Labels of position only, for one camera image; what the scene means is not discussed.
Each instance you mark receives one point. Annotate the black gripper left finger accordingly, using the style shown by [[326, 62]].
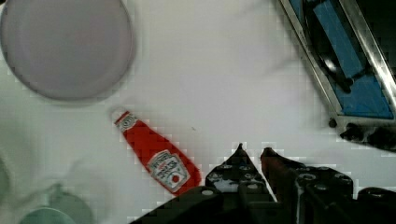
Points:
[[237, 182]]

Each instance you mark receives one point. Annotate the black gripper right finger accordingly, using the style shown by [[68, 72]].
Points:
[[312, 195]]

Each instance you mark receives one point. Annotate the black toaster oven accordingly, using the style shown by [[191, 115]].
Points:
[[349, 47]]

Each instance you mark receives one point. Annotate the red ketchup bottle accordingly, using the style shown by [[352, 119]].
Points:
[[167, 164]]

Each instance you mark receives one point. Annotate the green measuring cup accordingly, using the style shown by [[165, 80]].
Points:
[[59, 206]]

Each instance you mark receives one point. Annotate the lilac round plate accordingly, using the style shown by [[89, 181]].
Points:
[[67, 49]]

